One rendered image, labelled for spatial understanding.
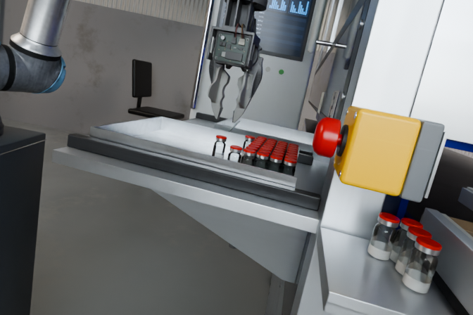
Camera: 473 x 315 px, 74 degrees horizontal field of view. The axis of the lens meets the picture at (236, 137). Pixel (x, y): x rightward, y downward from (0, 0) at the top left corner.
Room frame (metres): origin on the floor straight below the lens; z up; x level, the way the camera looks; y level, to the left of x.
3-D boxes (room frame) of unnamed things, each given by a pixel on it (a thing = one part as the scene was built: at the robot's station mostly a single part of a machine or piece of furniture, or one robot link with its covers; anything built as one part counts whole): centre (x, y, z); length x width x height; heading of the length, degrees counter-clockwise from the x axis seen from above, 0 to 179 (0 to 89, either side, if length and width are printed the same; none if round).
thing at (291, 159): (0.57, -0.11, 0.90); 0.18 x 0.02 x 0.05; 170
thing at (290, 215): (0.76, -0.03, 0.87); 0.70 x 0.48 x 0.02; 170
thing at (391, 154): (0.31, -0.14, 0.99); 0.08 x 0.07 x 0.07; 80
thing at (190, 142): (0.60, 0.05, 0.90); 0.34 x 0.26 x 0.04; 79
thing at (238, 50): (0.55, 0.03, 1.11); 0.09 x 0.08 x 0.12; 169
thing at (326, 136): (0.32, -0.10, 0.99); 0.04 x 0.04 x 0.04; 80
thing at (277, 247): (0.51, 0.02, 0.79); 0.34 x 0.03 x 0.13; 80
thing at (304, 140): (0.91, -0.13, 0.90); 0.34 x 0.26 x 0.04; 80
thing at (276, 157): (0.57, -0.08, 0.90); 0.18 x 0.02 x 0.05; 170
